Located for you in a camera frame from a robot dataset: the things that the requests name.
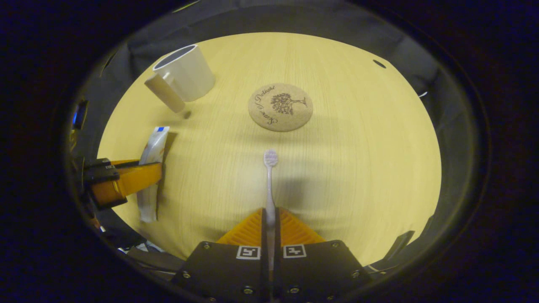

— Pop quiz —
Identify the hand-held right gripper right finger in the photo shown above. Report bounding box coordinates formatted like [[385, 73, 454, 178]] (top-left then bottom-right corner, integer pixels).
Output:
[[274, 207, 373, 303]]

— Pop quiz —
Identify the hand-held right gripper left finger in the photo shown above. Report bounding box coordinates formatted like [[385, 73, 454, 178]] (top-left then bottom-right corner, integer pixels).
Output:
[[171, 207, 269, 303]]

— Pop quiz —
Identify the white toothpaste tube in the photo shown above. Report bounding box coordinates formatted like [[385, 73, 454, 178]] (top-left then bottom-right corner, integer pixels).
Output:
[[136, 126, 170, 223]]

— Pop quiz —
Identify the pale pink toothbrush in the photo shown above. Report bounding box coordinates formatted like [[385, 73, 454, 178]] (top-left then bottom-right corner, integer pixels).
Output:
[[263, 148, 279, 272]]

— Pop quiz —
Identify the white cup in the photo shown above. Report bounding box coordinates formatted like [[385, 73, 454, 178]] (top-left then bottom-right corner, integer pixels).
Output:
[[144, 44, 216, 114]]

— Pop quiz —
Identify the round cork coaster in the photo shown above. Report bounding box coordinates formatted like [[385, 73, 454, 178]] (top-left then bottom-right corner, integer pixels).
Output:
[[248, 83, 314, 133]]

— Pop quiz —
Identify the black backdrop cloth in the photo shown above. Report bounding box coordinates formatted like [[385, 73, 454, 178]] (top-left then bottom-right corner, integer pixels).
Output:
[[72, 2, 476, 236]]

